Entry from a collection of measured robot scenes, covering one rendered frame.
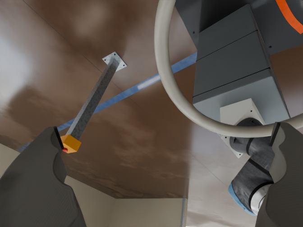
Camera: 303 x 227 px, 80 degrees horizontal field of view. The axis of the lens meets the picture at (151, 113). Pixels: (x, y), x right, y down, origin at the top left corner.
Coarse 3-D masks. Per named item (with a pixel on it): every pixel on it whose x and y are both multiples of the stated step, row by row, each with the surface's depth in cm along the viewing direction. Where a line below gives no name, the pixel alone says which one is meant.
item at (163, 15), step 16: (160, 0) 33; (160, 16) 34; (160, 32) 35; (160, 48) 37; (160, 64) 38; (176, 96) 42; (192, 112) 44; (208, 128) 46; (224, 128) 46; (240, 128) 47; (256, 128) 47; (272, 128) 46
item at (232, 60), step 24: (216, 24) 143; (240, 24) 121; (216, 48) 122; (240, 48) 106; (264, 48) 106; (216, 72) 107; (240, 72) 94; (264, 72) 84; (216, 96) 95; (240, 96) 92; (264, 96) 89; (216, 120) 109; (264, 120) 101
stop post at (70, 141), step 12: (108, 60) 198; (120, 60) 195; (108, 72) 181; (96, 84) 172; (108, 84) 177; (96, 96) 162; (84, 108) 151; (84, 120) 146; (72, 132) 135; (72, 144) 130
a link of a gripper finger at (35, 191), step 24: (48, 144) 9; (24, 168) 8; (48, 168) 8; (0, 192) 7; (24, 192) 7; (48, 192) 7; (72, 192) 7; (0, 216) 6; (24, 216) 6; (48, 216) 6; (72, 216) 6
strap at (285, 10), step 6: (276, 0) 127; (282, 0) 126; (282, 6) 128; (288, 6) 128; (282, 12) 131; (288, 12) 130; (288, 18) 133; (294, 18) 132; (294, 24) 135; (300, 24) 134; (300, 30) 137
